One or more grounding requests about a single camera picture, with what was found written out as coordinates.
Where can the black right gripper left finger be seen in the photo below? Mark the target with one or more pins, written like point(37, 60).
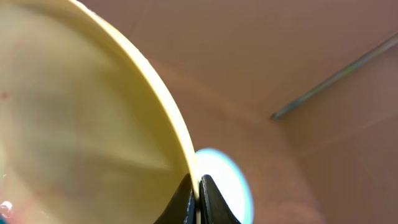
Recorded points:
point(181, 208)

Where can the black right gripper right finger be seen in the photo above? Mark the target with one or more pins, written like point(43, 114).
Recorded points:
point(212, 205)

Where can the light blue plate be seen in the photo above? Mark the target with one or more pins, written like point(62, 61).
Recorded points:
point(229, 180)

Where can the yellow plate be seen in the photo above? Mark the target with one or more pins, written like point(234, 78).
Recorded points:
point(89, 131)

